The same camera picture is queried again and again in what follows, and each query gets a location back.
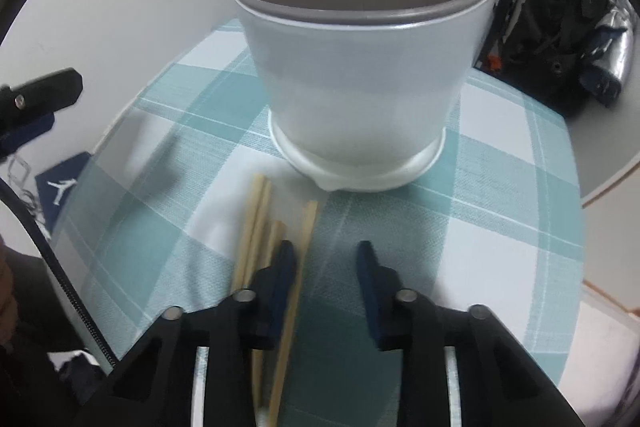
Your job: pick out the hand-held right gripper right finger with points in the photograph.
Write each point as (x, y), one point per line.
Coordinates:
(372, 292)

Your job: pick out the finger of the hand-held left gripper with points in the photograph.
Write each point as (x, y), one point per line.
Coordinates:
(45, 92)

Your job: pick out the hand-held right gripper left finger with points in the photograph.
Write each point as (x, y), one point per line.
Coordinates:
(284, 277)

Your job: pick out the single light wooden chopstick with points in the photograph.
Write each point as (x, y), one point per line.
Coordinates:
(302, 257)

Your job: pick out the bundle of wooden chopsticks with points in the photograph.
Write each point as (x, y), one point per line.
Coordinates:
(252, 217)

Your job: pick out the white utensil holder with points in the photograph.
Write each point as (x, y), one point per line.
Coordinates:
(360, 82)

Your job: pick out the dark blue shoe box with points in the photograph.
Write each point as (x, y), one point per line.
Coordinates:
(60, 192)

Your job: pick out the teal plaid placemat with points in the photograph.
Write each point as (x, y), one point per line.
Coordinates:
(475, 207)

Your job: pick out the person's dark clothing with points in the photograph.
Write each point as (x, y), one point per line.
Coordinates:
(35, 307)

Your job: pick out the small orange object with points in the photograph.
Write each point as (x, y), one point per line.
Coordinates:
(494, 64)

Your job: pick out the black jacket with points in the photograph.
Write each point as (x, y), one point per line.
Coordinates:
(550, 32)

